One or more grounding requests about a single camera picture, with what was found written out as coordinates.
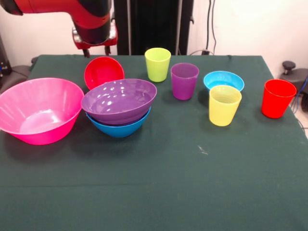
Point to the small light blue bowl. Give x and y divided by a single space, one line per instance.
223 80

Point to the black knob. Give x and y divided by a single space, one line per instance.
288 65

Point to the black power plug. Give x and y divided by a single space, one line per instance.
205 52

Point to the green cup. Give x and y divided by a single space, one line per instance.
157 69

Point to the purple cup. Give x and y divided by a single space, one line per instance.
184 87

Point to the dark green table cloth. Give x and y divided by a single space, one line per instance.
154 180

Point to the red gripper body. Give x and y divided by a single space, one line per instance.
79 44

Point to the large blue bowl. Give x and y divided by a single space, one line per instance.
119 131

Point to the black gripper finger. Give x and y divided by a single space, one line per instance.
107 50
86 53

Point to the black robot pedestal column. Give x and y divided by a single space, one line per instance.
149 24

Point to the black pedestal leg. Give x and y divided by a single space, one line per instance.
300 74
16 72

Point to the black equipment box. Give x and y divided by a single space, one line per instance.
3 62

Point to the small crimson bowl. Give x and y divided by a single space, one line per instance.
103 71

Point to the large purple bowl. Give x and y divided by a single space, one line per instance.
115 113

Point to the red cup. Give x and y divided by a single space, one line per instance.
276 103

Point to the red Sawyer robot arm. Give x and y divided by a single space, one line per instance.
89 16

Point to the large pink bowl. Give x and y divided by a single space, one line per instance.
41 134

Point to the yellow cup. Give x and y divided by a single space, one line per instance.
223 111

